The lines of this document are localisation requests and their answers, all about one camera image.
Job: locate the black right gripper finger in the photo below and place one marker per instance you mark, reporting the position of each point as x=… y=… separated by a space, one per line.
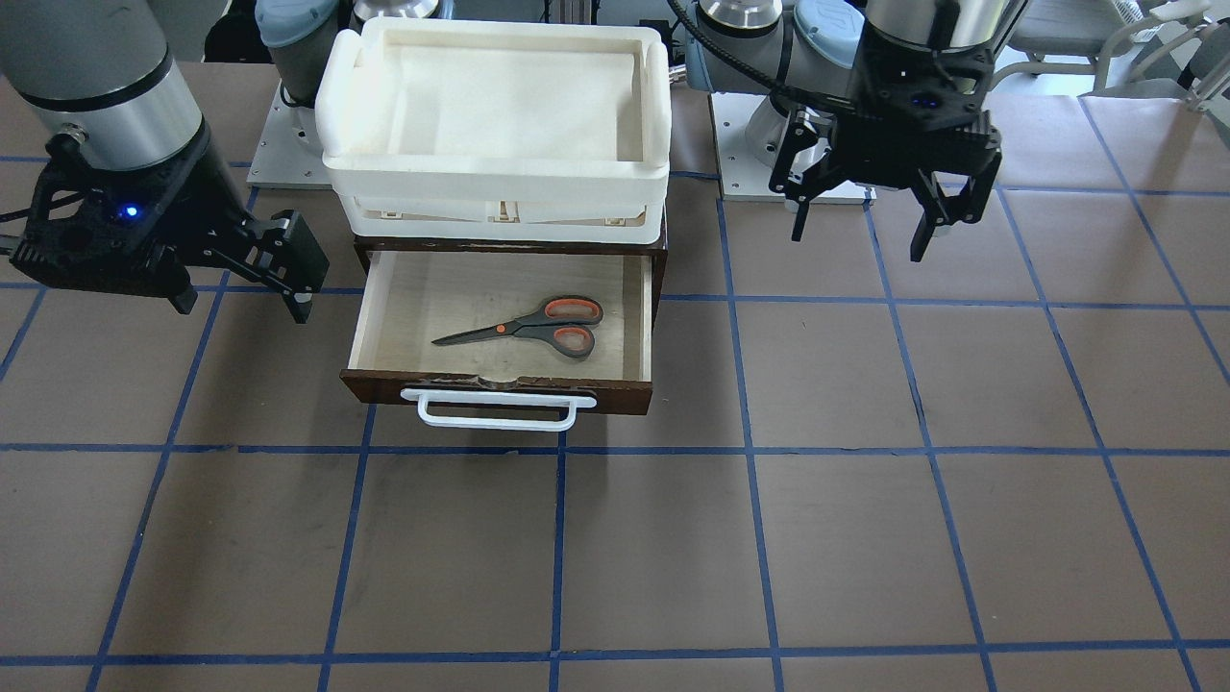
x=179 y=289
x=283 y=254

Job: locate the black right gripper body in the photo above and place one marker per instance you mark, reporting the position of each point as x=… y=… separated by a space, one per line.
x=199 y=200

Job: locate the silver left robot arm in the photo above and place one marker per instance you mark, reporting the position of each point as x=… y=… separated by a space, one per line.
x=787 y=51

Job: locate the light wooden drawer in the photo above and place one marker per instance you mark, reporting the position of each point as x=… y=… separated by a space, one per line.
x=443 y=323

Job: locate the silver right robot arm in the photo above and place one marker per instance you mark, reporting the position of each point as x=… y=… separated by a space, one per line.
x=102 y=70

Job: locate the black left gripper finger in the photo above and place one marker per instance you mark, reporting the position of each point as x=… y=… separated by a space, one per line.
x=938 y=208
x=811 y=184

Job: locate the white drawer handle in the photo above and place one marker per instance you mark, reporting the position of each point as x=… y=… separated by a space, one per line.
x=495 y=408

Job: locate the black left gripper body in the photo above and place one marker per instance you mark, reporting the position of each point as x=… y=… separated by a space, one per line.
x=810 y=146

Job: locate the orange handled grey scissors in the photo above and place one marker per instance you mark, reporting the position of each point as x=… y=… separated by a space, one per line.
x=564 y=322

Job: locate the cream plastic tray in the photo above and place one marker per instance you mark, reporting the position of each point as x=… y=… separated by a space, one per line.
x=451 y=129

